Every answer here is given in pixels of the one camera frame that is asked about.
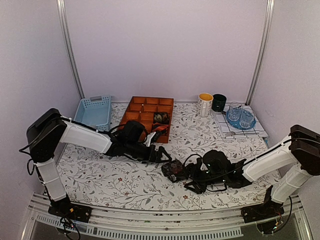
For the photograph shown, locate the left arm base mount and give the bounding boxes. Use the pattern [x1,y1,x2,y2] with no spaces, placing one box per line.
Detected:
[48,195,92,223]

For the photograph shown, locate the dark floral necktie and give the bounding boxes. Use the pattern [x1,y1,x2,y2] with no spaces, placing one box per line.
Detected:
[161,160,188,183]

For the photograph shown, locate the blue glass tray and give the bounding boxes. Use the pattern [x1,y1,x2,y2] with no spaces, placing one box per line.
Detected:
[226,105,257,131]

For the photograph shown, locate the white checked dish towel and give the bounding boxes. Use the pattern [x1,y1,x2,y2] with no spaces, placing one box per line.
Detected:
[211,111,269,140]

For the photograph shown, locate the aluminium front rail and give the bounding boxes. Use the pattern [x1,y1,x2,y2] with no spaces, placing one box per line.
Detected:
[21,197,315,240]

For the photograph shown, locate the clear drinking glass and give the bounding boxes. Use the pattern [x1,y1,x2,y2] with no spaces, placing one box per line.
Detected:
[239,108,255,128]
[228,102,242,122]

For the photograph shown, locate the dark green mug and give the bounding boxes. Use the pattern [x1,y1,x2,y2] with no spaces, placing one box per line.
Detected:
[212,93,227,112]

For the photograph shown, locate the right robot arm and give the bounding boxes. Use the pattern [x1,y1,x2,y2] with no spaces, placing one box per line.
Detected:
[184,124,320,218]

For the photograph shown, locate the clear drinking glass left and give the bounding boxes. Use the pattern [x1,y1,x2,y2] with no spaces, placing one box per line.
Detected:
[228,102,242,122]

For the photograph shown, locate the clear drinking glass right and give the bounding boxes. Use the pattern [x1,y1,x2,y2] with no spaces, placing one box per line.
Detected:
[239,108,255,128]

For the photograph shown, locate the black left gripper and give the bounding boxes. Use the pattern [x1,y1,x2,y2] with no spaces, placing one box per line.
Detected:
[125,140,173,164]

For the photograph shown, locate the right aluminium frame post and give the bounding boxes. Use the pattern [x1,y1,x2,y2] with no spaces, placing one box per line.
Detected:
[245,0,275,106]

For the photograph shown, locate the orange wooden divider tray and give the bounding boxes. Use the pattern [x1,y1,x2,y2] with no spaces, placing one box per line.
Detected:
[120,96,174,144]

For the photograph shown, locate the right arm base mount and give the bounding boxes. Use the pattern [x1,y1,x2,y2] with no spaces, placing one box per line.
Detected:
[241,185,285,223]

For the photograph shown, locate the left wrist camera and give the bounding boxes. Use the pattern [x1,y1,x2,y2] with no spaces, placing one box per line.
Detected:
[144,130,162,147]

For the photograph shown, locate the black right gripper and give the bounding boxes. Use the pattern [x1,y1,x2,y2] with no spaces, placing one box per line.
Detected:
[175,163,227,194]

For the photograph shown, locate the rolled olive patterned tie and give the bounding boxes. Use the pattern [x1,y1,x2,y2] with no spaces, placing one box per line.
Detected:
[153,112,170,125]

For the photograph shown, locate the left aluminium frame post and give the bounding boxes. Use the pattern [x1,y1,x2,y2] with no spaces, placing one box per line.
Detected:
[56,0,85,99]

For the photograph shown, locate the white mug yellow inside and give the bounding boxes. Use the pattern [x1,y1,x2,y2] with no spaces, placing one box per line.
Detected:
[198,93,214,117]

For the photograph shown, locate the rolled orange striped tie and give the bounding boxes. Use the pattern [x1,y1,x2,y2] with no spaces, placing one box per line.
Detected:
[151,123,169,136]

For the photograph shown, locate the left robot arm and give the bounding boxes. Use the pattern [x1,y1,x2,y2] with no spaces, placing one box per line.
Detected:
[19,108,172,217]

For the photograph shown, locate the aluminium frame post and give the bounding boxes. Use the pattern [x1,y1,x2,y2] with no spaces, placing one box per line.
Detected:
[56,0,85,99]
[245,0,275,106]

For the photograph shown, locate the floral patterned tablecloth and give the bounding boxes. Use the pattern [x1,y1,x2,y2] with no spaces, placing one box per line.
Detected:
[57,103,281,211]

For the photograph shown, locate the light blue plastic basket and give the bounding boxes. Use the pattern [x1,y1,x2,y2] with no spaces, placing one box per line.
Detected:
[74,95,112,131]

